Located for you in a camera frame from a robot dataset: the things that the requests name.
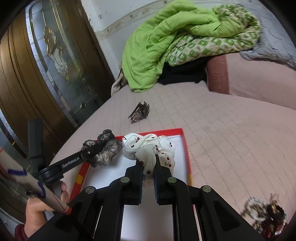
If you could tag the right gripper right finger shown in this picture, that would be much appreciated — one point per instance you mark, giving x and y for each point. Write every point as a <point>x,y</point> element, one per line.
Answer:
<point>199,213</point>

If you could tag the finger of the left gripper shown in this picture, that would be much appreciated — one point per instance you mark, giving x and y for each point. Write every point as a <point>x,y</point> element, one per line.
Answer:
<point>77,158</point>

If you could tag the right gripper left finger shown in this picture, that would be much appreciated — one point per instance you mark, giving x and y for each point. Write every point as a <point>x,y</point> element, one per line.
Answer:
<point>96,214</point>

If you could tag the grey furry scrunchie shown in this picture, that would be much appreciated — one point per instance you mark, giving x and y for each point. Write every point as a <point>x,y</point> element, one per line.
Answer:
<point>110,148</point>

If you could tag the white cherry print scrunchie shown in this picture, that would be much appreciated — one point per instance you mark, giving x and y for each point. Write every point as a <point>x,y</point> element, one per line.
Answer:
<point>146,148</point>

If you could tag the person left hand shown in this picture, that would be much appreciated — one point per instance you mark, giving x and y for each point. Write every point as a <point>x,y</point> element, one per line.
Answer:
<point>35,217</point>

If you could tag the white marked tube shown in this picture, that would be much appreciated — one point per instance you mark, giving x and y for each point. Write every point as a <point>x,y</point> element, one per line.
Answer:
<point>14,171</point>

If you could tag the wooden glass door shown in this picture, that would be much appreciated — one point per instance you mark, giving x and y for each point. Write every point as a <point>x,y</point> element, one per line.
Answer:
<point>53,69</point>

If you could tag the brown hair claw clip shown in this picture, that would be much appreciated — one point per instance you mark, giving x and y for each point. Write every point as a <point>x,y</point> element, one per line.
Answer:
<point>139,113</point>

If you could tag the pink bolster cushion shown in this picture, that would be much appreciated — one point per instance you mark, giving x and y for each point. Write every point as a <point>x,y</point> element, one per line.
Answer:
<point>256,79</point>

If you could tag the green quilted comforter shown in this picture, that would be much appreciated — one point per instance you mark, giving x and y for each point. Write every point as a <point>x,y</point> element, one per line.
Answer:
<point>182,32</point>

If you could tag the grey quilted pillow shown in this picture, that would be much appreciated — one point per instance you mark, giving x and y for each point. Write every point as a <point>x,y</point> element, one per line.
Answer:
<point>274,42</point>

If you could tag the white pearl bracelet green bead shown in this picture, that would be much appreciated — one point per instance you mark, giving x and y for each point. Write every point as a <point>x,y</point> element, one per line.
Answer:
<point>269,218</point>

